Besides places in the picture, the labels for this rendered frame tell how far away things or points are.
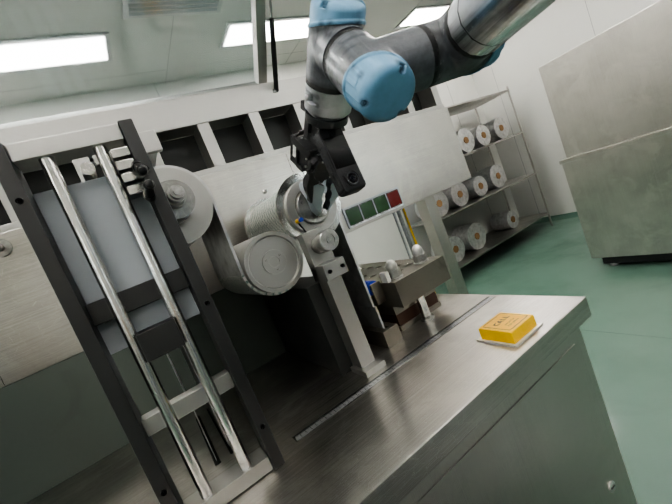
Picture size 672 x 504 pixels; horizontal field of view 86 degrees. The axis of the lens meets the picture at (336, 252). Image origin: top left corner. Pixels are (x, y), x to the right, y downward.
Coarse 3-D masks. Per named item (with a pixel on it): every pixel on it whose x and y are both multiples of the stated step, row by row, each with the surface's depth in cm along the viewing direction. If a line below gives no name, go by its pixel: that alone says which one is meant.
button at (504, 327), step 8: (496, 320) 67; (504, 320) 66; (512, 320) 65; (520, 320) 64; (528, 320) 63; (480, 328) 67; (488, 328) 65; (496, 328) 64; (504, 328) 63; (512, 328) 62; (520, 328) 62; (528, 328) 63; (488, 336) 65; (496, 336) 64; (504, 336) 62; (512, 336) 61; (520, 336) 62
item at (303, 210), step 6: (300, 192) 72; (300, 198) 72; (324, 198) 75; (300, 204) 72; (306, 204) 73; (300, 210) 72; (306, 210) 73; (300, 216) 73; (306, 216) 72; (312, 216) 73; (324, 216) 74; (306, 222) 74; (312, 222) 73; (318, 222) 74
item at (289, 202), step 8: (296, 184) 73; (288, 192) 72; (296, 192) 73; (288, 200) 72; (288, 208) 72; (336, 208) 77; (288, 216) 72; (296, 216) 72; (328, 216) 76; (296, 224) 72; (304, 224) 73; (312, 224) 74; (320, 224) 75; (328, 224) 76; (304, 232) 74
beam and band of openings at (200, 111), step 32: (192, 96) 98; (224, 96) 102; (256, 96) 106; (288, 96) 111; (416, 96) 147; (32, 128) 81; (64, 128) 84; (160, 128) 93; (192, 128) 99; (224, 128) 109; (256, 128) 106; (288, 128) 119; (352, 128) 122; (160, 160) 93; (192, 160) 103; (224, 160) 101; (256, 160) 105; (0, 192) 77; (32, 192) 86; (0, 224) 82
